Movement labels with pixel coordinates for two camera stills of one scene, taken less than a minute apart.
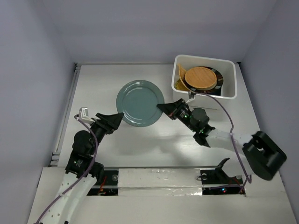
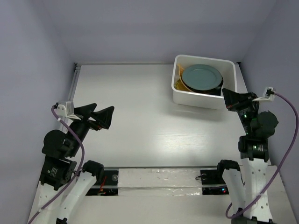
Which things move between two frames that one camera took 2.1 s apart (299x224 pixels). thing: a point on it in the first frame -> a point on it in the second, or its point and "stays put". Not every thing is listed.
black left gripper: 113,120 -> 103,116
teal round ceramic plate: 138,100 -> 201,77
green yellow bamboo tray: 180,86 stays put
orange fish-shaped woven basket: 181,72 stays put
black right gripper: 172,109 -> 234,101
